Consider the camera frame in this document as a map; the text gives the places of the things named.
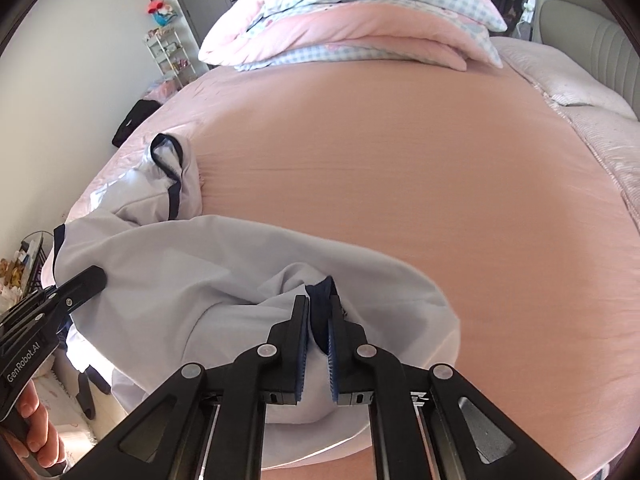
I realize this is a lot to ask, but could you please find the brown teddy bear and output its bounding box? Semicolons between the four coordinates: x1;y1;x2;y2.
0;258;24;288

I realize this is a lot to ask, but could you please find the grey padded headboard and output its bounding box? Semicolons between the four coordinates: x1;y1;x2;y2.
532;0;639;112

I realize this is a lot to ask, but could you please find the pink bed sheet mattress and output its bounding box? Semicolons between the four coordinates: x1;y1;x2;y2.
93;61;639;479

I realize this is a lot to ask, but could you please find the left black slipper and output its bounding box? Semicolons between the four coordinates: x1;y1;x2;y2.
76;373;96;420

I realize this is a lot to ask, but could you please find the red blue plush toy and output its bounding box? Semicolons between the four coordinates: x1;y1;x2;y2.
146;0;178;27

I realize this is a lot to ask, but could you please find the person's left hand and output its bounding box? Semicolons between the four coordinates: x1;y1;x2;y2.
1;380;66;468

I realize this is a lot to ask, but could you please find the black bag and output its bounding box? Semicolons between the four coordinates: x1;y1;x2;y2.
112;99;162;148

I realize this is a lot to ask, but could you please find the white wire shelf rack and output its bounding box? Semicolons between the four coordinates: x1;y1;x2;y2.
144;26;198;89

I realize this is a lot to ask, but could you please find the white navy-trimmed jacket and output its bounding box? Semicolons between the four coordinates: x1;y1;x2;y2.
52;131;461;470

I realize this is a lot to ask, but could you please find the folded pink checkered quilt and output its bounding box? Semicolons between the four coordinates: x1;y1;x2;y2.
198;0;506;72

